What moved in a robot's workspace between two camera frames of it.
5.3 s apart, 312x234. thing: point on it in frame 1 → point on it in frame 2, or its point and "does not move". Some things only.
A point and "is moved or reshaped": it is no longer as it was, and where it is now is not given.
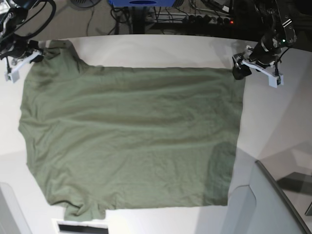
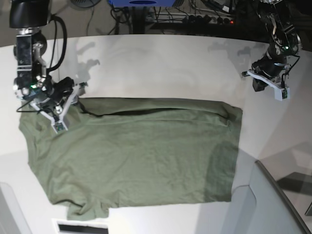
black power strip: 189,18 does not move
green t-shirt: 101,138 is moved or reshaped
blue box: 142,3 does not move
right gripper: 254,60 → 270,71
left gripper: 18,51 → 53,99
